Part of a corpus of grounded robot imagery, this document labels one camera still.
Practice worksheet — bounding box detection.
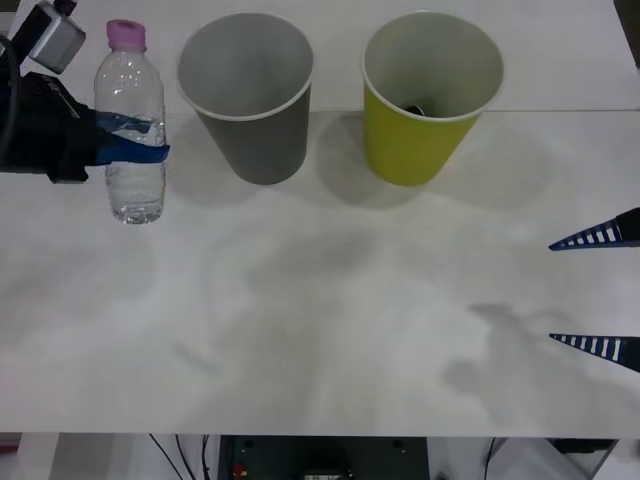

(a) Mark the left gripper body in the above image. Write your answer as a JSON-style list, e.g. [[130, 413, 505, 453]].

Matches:
[[0, 72, 107, 185]]

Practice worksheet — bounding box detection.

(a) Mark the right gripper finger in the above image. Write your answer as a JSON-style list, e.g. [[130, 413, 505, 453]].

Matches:
[[547, 206, 640, 252], [548, 332, 640, 374]]

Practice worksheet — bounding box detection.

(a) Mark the black robot torso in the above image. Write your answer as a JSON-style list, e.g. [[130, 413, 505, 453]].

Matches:
[[218, 434, 430, 480]]

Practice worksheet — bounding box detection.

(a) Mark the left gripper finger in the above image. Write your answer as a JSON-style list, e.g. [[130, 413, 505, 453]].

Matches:
[[92, 110, 167, 137], [89, 143, 172, 168]]

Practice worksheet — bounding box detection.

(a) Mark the grey plastic bin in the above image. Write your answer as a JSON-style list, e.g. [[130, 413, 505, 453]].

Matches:
[[175, 12, 316, 187]]

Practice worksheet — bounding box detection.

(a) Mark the clear bottle with pink cap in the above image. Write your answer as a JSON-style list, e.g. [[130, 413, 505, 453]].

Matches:
[[93, 18, 168, 226]]

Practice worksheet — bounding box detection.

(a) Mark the yellow-green plastic bin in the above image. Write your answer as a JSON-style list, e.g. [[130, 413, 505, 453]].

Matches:
[[360, 10, 506, 188]]

